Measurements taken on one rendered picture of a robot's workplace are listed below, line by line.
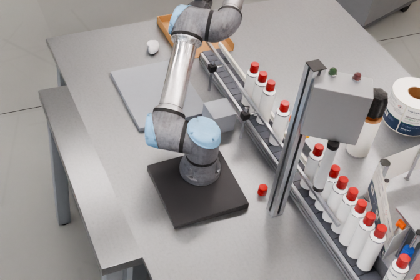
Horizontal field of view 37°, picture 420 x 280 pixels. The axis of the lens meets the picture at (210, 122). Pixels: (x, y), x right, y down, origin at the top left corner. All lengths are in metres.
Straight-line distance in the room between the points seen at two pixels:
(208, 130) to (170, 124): 0.13
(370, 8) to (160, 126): 2.60
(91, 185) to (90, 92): 0.50
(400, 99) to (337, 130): 0.74
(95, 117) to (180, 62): 0.48
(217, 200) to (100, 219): 0.41
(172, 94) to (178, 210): 0.40
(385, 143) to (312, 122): 0.76
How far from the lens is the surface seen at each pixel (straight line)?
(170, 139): 2.17
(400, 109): 2.61
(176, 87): 2.23
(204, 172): 2.25
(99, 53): 2.86
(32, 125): 3.73
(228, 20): 2.31
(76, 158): 2.40
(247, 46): 2.99
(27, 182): 3.44
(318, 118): 1.88
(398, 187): 2.46
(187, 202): 2.24
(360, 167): 2.48
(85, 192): 2.29
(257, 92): 2.47
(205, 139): 2.13
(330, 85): 1.82
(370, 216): 2.05
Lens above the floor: 2.59
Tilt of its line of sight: 43 degrees down
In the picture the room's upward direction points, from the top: 9 degrees clockwise
